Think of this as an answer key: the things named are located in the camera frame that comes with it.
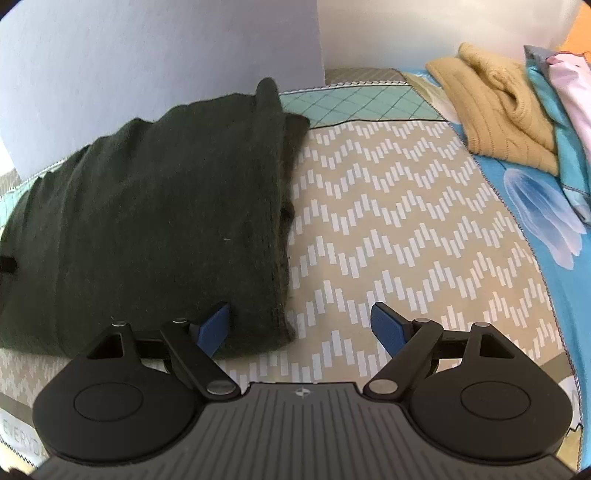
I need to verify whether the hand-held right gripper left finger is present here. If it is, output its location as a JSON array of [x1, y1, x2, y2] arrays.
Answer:
[[69, 301, 241, 402]]

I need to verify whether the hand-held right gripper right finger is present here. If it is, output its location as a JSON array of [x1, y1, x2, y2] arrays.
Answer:
[[363, 302, 533, 402]]

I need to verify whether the dark green sweater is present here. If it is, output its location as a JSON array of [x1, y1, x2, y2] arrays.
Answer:
[[0, 78, 311, 361]]

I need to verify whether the zigzag patterned bed sheet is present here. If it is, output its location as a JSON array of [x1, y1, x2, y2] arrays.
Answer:
[[0, 68, 583, 472]]

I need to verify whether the tan knit sweater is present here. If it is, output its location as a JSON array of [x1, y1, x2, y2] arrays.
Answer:
[[425, 42, 562, 177]]

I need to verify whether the pink cloth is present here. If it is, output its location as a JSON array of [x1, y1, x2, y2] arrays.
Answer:
[[547, 51, 591, 228]]

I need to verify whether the orange panel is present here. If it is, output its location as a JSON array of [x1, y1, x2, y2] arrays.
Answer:
[[556, 8, 591, 54]]

